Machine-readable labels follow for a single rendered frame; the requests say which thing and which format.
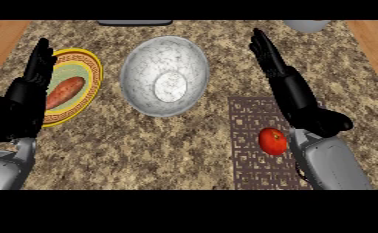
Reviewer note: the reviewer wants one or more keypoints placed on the dark patterned placemat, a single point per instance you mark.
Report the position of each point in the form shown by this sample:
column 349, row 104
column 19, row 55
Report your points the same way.
column 256, row 167

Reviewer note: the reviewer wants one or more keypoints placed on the pale grey round container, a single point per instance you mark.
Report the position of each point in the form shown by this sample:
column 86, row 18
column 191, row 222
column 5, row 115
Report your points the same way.
column 306, row 25

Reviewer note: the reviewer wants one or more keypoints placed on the red tomato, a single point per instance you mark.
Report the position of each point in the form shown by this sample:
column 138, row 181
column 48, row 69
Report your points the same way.
column 273, row 141

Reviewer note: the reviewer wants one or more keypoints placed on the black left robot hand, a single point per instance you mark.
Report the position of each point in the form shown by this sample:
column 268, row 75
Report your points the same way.
column 24, row 93

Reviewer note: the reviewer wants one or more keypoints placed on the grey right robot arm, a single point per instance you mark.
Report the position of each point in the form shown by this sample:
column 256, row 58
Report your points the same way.
column 327, row 163

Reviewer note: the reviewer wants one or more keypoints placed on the white marble bowl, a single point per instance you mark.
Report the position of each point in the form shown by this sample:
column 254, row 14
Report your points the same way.
column 164, row 76

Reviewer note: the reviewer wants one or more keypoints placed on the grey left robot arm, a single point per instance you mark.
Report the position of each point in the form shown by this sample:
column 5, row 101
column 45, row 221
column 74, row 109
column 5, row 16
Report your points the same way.
column 15, row 163

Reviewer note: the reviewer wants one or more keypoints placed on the brown sweet potato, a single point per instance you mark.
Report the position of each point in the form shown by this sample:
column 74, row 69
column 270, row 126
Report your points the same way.
column 65, row 92

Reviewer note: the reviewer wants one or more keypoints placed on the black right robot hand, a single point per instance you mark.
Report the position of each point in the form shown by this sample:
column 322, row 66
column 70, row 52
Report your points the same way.
column 296, row 97

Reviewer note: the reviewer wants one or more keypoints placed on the yellow patterned plate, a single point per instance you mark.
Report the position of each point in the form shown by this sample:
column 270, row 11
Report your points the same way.
column 79, row 83

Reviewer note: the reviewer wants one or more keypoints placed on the dark grey flat appliance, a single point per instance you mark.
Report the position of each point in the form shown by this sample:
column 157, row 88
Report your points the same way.
column 135, row 22

